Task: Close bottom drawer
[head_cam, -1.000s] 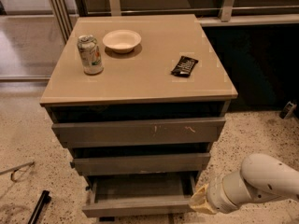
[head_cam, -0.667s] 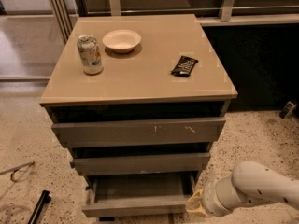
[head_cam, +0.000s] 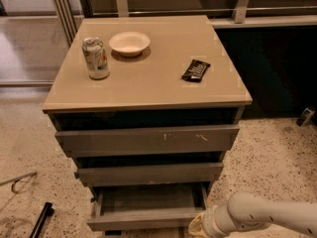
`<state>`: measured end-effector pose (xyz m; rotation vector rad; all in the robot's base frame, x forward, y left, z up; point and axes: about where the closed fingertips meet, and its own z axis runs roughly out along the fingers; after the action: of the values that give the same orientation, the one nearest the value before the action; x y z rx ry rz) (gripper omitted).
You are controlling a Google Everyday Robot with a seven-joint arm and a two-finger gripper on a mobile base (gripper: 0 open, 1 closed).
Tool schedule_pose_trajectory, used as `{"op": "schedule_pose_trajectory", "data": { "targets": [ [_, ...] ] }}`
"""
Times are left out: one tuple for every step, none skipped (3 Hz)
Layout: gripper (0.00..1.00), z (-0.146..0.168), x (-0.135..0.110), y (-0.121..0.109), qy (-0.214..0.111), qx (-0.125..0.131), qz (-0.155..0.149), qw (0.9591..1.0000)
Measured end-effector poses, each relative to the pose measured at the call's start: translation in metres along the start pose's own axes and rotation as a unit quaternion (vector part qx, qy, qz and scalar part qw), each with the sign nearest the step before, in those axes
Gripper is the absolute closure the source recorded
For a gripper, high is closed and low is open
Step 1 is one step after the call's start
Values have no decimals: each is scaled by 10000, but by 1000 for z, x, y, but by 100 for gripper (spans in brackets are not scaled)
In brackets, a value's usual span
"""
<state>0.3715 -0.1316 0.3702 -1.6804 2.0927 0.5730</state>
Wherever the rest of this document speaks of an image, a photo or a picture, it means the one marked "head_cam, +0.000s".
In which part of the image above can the grey drawer cabinet beige top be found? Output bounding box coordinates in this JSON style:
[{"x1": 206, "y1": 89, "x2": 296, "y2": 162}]
[{"x1": 42, "y1": 15, "x2": 254, "y2": 238}]

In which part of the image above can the metal railing frame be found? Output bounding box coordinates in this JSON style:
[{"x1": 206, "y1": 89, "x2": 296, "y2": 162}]
[{"x1": 53, "y1": 0, "x2": 317, "y2": 42}]

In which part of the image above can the grey metal rod on floor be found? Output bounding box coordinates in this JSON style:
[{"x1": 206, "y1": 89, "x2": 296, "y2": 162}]
[{"x1": 0, "y1": 172, "x2": 37, "y2": 193}]

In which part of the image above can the black snack bar wrapper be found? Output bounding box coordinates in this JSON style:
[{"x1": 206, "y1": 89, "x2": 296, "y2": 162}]
[{"x1": 181, "y1": 59, "x2": 211, "y2": 82}]

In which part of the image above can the grey top drawer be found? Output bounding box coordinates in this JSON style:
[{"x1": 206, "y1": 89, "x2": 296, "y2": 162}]
[{"x1": 55, "y1": 125, "x2": 239, "y2": 158}]

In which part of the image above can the grey drawer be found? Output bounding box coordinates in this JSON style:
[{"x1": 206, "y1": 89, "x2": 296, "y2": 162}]
[
  {"x1": 77, "y1": 163, "x2": 223, "y2": 186},
  {"x1": 55, "y1": 125, "x2": 239, "y2": 158},
  {"x1": 87, "y1": 182, "x2": 209, "y2": 231}
]

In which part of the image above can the grey middle drawer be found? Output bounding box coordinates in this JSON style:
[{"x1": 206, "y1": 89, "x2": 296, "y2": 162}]
[{"x1": 77, "y1": 163, "x2": 223, "y2": 186}]

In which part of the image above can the grey bottom drawer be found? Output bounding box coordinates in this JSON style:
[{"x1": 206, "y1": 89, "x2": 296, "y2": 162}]
[{"x1": 87, "y1": 182, "x2": 209, "y2": 231}]

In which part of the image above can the white green soda can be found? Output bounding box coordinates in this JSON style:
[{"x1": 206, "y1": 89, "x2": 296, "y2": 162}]
[{"x1": 82, "y1": 38, "x2": 110, "y2": 79}]

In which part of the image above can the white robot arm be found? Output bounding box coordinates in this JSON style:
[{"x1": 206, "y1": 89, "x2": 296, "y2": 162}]
[{"x1": 188, "y1": 192, "x2": 317, "y2": 238}]

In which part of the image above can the black bar on floor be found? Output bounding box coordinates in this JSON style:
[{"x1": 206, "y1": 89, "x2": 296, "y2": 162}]
[{"x1": 29, "y1": 202, "x2": 54, "y2": 238}]

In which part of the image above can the white paper bowl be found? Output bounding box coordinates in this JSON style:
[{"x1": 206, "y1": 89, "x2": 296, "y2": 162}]
[{"x1": 109, "y1": 32, "x2": 151, "y2": 58}]

